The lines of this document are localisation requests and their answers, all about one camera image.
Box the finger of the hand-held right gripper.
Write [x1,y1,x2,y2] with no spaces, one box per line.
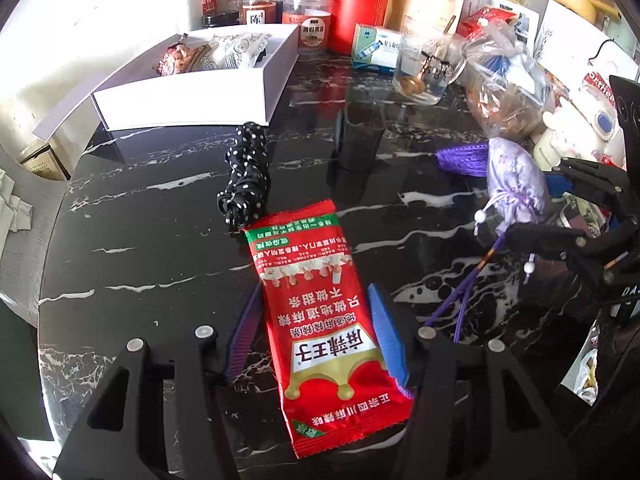
[504,223,627,287]
[544,156,640,222]

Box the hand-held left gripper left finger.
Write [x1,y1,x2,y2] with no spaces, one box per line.
[52,285,266,480]

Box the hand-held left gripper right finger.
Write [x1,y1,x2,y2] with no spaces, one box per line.
[367,284,576,480]

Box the red snack packet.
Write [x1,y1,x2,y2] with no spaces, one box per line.
[245,199,415,460]

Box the purple sachet with cord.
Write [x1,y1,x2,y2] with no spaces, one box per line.
[430,137,549,328]

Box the white lidded gift box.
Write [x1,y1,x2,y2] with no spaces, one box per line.
[32,24,300,141]

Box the brown snack packet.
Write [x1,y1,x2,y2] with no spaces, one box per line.
[159,42,213,77]

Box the white patterned packet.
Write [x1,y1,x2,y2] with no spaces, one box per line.
[202,32,273,70]

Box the white toy figurine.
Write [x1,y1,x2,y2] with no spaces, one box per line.
[532,87,626,168]

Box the clear plastic bag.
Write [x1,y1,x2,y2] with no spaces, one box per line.
[462,25,556,136]

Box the white paper bag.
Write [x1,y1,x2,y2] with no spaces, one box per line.
[537,0,640,83]

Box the black polka dot scrunchie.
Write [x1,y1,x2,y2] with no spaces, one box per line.
[216,121,272,233]

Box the red crinkled packet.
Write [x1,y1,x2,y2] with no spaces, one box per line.
[457,5,518,41]

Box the clear glass cup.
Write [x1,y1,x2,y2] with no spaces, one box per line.
[392,30,466,106]

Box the gold spoon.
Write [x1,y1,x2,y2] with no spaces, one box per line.
[406,15,458,97]

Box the grey chair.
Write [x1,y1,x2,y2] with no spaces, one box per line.
[0,140,71,321]

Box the green white medicine box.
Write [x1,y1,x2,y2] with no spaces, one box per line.
[350,22,406,73]

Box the grey cloth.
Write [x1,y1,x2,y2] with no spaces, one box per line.
[0,170,36,233]

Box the red plastic canister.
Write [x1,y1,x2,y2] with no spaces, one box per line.
[327,0,391,56]

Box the clear jar with orange label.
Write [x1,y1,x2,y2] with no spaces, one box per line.
[297,0,333,56]

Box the dark jar with black lid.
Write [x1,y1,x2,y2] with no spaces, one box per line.
[202,10,241,28]

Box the clear jar of red powder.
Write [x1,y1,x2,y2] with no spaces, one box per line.
[241,0,277,26]

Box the black lid red label jar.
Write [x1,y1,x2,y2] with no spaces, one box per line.
[186,0,219,31]

